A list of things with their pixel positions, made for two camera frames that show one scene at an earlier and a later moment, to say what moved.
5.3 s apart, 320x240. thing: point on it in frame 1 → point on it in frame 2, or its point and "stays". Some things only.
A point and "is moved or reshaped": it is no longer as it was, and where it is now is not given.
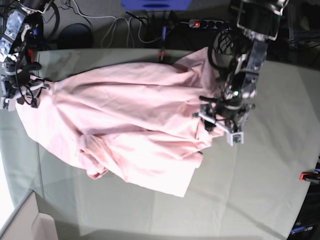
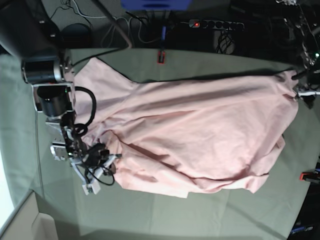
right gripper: x=228 y=109 → x=311 y=81
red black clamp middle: x=161 y=53 stays
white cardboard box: x=26 y=223 stays
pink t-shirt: x=142 y=121 is moved or reshaped
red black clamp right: x=314 y=177 stays
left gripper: x=23 y=75 → x=96 y=154
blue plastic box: x=156 y=5 stays
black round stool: x=76 y=36 stays
